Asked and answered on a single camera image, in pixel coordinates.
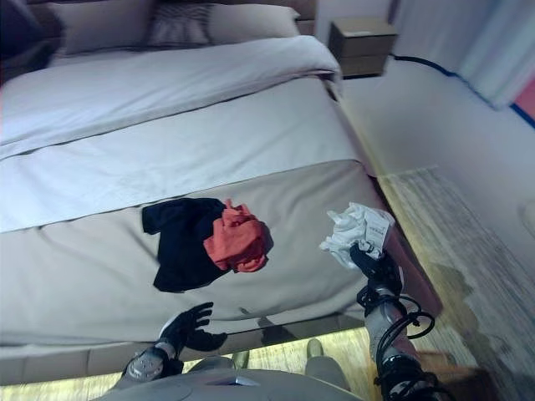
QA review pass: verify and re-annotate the plain beige pillow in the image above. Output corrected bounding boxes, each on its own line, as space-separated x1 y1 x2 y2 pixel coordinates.
53 0 156 56
204 3 302 43

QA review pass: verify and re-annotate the orange-red garment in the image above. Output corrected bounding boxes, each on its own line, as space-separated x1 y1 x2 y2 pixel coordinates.
202 197 273 274

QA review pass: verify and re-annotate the silver right robot leg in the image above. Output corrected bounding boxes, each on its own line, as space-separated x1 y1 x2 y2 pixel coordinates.
303 337 349 388

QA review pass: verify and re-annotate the white curtain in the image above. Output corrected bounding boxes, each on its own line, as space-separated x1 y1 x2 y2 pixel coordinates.
391 0 535 110

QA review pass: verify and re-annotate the black garment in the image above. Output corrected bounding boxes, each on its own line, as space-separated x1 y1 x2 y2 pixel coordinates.
140 197 236 293

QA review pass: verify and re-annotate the grey striped rug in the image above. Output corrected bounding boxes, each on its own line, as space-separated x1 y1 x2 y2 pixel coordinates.
374 165 535 401

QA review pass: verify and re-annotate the white garment with label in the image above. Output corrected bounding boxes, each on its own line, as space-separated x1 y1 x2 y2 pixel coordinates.
318 201 396 271

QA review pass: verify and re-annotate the beige bed runner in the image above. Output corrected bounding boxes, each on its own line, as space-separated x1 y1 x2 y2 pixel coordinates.
0 158 444 348

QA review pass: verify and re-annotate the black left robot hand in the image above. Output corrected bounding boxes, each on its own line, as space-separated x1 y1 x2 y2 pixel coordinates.
158 301 229 357

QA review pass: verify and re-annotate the beige padded bed base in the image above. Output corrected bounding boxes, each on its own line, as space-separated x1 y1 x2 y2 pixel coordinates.
0 227 445 379

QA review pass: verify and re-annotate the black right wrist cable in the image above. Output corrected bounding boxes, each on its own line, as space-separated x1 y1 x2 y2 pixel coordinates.
374 294 436 383

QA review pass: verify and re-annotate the brown two-drawer nightstand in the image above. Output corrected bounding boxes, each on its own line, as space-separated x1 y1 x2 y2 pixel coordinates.
327 18 399 80

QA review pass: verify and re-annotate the grey robot torso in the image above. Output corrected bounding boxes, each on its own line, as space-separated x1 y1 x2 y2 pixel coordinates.
94 367 365 401

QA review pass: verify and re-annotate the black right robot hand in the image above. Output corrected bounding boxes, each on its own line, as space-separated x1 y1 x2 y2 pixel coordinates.
349 241 405 297

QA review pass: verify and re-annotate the white duvet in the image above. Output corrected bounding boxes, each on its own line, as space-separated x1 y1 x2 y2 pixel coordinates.
0 34 340 160

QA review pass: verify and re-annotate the striped pillow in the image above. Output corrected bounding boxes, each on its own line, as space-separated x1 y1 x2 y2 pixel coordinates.
145 1 215 48

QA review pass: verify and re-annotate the white textured bed sheet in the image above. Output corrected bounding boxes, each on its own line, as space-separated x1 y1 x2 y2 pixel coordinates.
0 77 365 233

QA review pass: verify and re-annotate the grey padded headboard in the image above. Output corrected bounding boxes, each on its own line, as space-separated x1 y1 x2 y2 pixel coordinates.
24 0 319 37

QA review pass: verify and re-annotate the woven brown basket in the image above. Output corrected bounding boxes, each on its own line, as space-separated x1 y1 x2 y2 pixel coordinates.
415 351 498 401

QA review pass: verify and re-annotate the black floor cable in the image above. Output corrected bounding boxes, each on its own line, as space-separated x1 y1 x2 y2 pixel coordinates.
390 53 535 129

